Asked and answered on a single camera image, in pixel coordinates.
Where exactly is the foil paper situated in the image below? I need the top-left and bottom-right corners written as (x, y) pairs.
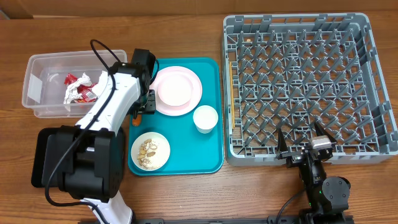
top-left (63, 72), bottom-right (94, 112)

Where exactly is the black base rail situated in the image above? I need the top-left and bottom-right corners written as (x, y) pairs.
top-left (77, 215), bottom-right (354, 224)

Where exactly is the wooden chopstick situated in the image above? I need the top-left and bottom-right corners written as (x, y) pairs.
top-left (229, 62), bottom-right (235, 129)

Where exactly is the pink bowl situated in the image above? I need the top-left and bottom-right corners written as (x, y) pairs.
top-left (157, 75), bottom-right (193, 106)

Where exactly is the white bowl with food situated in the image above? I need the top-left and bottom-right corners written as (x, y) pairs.
top-left (130, 132), bottom-right (171, 171)

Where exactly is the red snack wrapper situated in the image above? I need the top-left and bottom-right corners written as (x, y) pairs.
top-left (63, 73), bottom-right (98, 104)

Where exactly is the clear plastic bin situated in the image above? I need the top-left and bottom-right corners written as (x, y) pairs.
top-left (21, 49), bottom-right (132, 118)

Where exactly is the black plastic tray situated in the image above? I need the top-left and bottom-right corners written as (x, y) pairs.
top-left (31, 128), bottom-right (58, 188)

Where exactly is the teal plastic tray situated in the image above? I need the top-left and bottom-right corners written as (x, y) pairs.
top-left (128, 57), bottom-right (224, 176)

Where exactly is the orange carrot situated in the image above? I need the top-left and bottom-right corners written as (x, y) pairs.
top-left (131, 114), bottom-right (142, 126)

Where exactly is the white napkin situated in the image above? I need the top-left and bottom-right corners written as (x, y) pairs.
top-left (91, 71), bottom-right (108, 98)

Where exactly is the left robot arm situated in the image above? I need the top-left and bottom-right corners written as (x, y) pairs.
top-left (45, 60), bottom-right (159, 223)

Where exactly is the white paper cup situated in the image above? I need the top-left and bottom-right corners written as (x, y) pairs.
top-left (193, 105), bottom-right (218, 134)

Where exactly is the grey dishwasher rack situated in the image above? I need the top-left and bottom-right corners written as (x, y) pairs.
top-left (222, 12), bottom-right (397, 166)

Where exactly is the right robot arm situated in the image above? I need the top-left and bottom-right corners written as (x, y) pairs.
top-left (275, 122), bottom-right (354, 223)

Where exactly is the pink plate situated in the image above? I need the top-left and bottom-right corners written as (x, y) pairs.
top-left (150, 66), bottom-right (203, 116)

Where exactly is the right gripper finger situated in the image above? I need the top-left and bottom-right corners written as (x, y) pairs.
top-left (314, 121), bottom-right (337, 144)
top-left (277, 128), bottom-right (288, 152)

